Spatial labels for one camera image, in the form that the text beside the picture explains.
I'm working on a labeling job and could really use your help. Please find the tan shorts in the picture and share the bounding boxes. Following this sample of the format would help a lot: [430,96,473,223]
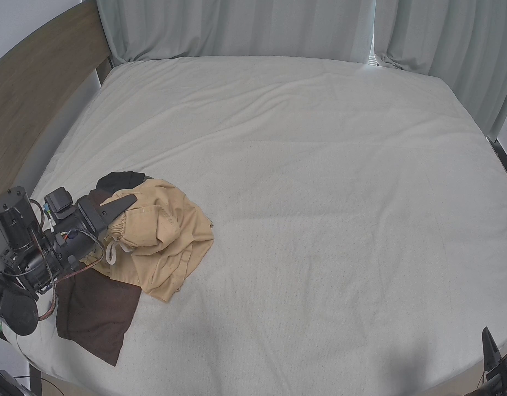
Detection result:
[81,179,215,304]

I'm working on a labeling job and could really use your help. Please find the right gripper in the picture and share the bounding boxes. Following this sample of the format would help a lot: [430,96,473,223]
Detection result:
[481,306,507,396]

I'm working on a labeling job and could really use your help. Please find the pale green curtain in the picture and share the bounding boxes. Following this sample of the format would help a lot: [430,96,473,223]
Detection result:
[90,0,379,67]
[375,0,507,140]

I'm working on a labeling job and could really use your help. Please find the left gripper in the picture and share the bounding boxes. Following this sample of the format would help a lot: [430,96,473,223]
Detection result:
[51,194,138,270]

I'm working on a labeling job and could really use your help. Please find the black garment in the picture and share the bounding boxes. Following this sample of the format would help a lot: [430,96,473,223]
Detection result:
[95,171,155,194]

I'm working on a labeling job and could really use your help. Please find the bed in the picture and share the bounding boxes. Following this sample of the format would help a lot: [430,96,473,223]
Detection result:
[0,0,507,396]

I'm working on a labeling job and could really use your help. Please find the dark brown garment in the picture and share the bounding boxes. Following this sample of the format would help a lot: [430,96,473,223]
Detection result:
[55,190,144,367]

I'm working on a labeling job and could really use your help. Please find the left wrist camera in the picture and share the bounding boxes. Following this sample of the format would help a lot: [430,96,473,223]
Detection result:
[43,187,76,222]

